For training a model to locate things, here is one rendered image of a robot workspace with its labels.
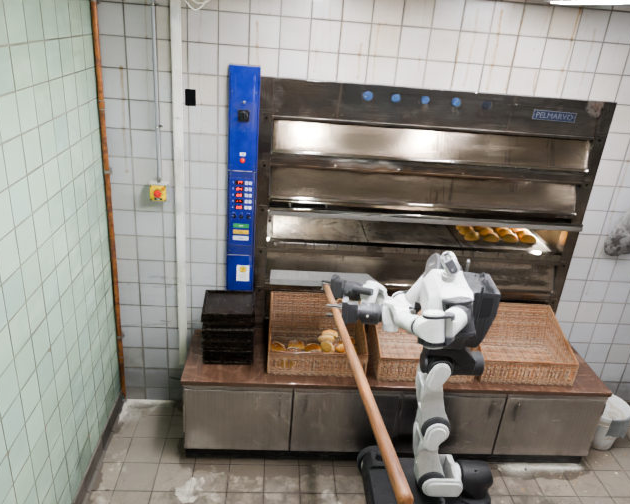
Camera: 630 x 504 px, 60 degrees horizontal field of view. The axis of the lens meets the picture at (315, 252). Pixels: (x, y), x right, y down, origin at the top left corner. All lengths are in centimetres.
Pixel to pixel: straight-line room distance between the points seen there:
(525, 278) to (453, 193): 76
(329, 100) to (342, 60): 21
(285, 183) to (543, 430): 208
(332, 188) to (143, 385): 179
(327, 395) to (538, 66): 209
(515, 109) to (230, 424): 234
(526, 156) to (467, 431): 161
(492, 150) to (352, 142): 79
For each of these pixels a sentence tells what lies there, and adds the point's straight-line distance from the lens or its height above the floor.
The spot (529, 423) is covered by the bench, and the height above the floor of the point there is 34.
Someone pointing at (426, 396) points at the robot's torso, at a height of 84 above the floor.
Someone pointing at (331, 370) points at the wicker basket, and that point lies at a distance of 312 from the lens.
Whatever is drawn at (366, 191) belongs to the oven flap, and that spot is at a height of 152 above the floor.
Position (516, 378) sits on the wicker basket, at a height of 62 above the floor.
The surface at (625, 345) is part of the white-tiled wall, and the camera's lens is 426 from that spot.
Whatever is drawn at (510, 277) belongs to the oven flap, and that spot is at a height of 101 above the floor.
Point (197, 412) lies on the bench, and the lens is 322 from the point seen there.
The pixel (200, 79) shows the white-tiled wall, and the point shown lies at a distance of 303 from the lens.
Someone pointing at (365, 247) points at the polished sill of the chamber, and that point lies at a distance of 329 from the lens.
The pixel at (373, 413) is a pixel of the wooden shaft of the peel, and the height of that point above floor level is 158.
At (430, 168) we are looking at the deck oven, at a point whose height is 167.
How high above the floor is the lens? 244
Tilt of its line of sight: 24 degrees down
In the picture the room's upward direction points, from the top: 5 degrees clockwise
